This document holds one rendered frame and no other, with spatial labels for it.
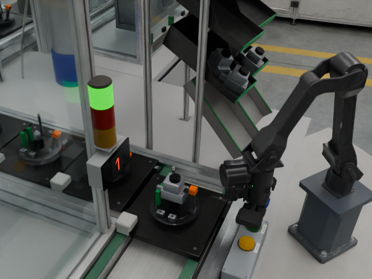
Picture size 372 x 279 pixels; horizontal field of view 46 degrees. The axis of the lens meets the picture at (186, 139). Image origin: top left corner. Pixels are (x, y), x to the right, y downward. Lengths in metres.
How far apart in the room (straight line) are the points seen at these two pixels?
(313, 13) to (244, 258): 4.19
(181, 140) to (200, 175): 0.32
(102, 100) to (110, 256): 0.44
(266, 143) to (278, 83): 2.89
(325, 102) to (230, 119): 2.37
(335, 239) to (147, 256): 0.51
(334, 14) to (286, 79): 1.39
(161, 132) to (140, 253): 0.63
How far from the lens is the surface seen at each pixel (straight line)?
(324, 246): 1.31
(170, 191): 1.16
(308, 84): 0.97
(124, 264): 1.19
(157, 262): 1.19
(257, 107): 1.59
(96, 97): 0.91
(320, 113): 3.59
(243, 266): 1.14
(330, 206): 1.20
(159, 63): 2.19
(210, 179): 1.36
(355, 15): 5.17
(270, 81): 3.92
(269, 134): 1.02
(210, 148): 1.63
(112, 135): 0.97
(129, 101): 1.90
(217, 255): 1.16
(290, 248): 1.34
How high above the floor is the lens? 1.86
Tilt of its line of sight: 37 degrees down
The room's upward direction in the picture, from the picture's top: 2 degrees clockwise
